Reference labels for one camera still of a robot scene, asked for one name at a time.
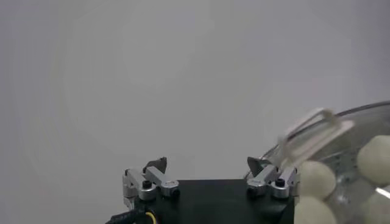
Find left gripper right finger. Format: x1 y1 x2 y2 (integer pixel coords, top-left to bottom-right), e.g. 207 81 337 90
246 156 301 200

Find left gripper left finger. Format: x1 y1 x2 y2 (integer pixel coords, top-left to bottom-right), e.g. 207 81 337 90
121 156 181 211

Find white steamed baozi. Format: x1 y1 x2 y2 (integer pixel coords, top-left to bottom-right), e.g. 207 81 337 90
356 135 390 186
294 195 338 224
297 160 338 200
361 190 390 224

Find glass lid with cream handle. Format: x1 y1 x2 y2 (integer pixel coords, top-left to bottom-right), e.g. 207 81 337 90
243 100 390 224

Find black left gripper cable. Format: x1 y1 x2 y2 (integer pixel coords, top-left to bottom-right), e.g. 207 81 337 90
104 208 158 224

